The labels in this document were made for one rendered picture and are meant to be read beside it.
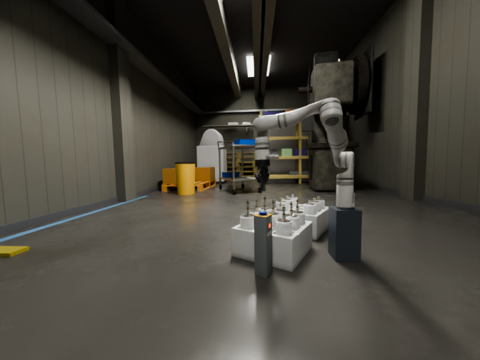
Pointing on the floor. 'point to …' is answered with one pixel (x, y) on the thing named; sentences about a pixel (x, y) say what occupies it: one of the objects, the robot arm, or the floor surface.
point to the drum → (185, 178)
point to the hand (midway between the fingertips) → (263, 187)
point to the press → (316, 161)
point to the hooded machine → (211, 153)
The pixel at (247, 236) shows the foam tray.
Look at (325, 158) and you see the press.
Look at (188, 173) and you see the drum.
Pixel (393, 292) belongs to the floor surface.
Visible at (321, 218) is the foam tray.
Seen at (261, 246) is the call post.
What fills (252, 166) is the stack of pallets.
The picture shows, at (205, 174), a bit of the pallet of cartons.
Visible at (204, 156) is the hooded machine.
